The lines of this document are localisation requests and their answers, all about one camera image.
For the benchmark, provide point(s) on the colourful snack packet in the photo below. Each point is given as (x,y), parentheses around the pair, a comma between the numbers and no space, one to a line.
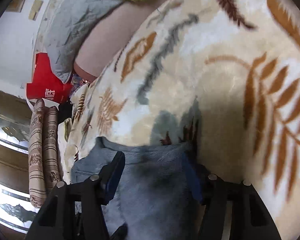
(76,82)

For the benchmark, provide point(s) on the blue acid-wash denim pants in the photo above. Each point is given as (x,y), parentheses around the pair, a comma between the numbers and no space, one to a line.
(152,197)

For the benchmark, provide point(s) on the grey quilted pillow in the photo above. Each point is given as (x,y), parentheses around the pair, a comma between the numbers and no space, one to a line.
(72,23)

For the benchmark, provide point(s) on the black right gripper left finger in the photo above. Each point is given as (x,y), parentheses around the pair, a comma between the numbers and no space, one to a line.
(75,211)

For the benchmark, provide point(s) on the pink and maroon bolster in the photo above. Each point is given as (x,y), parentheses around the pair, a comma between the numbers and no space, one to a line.
(110,35)

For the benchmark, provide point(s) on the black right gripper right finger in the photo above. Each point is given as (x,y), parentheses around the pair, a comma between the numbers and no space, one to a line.
(231,210)

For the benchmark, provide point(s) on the cream leaf-print fleece blanket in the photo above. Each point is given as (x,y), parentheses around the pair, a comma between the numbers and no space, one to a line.
(225,73)

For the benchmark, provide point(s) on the striped floral folded quilt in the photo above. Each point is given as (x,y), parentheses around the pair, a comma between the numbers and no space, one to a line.
(43,153)

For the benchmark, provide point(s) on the red paper shopping bag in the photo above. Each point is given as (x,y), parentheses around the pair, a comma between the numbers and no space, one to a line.
(45,85)

